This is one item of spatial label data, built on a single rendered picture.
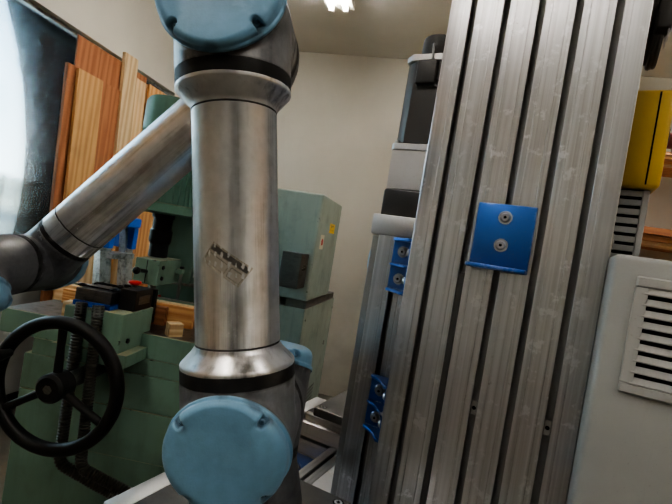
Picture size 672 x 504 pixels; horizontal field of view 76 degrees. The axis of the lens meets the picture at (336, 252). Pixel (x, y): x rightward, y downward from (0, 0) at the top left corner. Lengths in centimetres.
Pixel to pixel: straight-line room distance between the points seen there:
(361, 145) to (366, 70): 59
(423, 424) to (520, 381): 15
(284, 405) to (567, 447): 36
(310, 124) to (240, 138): 324
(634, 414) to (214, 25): 57
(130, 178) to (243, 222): 23
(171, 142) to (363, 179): 293
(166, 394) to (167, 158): 71
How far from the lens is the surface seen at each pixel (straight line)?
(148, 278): 128
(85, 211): 63
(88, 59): 304
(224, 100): 44
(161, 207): 123
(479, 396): 64
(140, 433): 124
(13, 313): 136
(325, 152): 357
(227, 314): 42
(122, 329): 109
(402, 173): 76
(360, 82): 369
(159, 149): 60
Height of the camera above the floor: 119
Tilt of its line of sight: 1 degrees down
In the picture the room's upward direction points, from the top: 9 degrees clockwise
